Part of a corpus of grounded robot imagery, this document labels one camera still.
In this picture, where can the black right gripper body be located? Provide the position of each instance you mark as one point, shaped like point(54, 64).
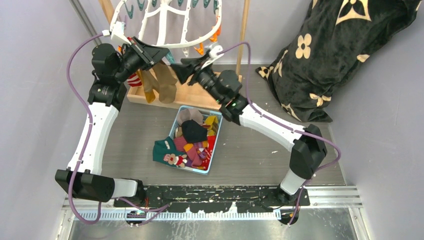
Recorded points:
point(206, 71)

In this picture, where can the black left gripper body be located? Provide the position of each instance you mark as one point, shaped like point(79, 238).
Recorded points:
point(135, 60)

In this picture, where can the teal clothes peg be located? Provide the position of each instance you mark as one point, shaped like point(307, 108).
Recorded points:
point(170, 58)

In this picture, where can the red white striped santa sock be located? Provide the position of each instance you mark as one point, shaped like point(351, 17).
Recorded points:
point(134, 81)

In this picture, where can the tan brown sock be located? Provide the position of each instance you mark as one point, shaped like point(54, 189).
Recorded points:
point(151, 80)
point(166, 82)

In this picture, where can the mustard yellow sock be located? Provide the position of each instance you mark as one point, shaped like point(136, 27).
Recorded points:
point(150, 97)

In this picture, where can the white plastic sock hanger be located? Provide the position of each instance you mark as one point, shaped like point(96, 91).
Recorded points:
point(173, 24)

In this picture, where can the black sock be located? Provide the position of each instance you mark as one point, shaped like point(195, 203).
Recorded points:
point(193, 132)

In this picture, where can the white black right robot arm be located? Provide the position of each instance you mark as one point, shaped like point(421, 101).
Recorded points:
point(305, 144)

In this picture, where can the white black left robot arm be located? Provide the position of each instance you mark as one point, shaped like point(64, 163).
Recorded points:
point(82, 179)

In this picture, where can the wooden hanger stand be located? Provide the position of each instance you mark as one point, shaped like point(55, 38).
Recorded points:
point(193, 96)

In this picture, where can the light blue sock basket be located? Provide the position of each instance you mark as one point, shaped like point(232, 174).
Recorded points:
point(209, 119)

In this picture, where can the green reindeer christmas sock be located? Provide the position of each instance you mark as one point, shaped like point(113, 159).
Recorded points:
point(165, 152)

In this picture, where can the maroon purple sock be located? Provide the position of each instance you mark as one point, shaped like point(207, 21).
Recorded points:
point(198, 153)

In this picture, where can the black floral plush blanket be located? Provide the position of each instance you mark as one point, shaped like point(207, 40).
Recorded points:
point(334, 40)

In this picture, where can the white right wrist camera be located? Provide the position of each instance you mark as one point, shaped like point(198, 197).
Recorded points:
point(214, 54)

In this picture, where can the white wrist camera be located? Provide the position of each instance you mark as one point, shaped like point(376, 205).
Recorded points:
point(117, 33)
point(214, 54)

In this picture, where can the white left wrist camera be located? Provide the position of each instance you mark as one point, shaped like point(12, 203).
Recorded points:
point(117, 33)

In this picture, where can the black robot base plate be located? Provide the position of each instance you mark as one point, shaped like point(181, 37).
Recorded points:
point(212, 203)

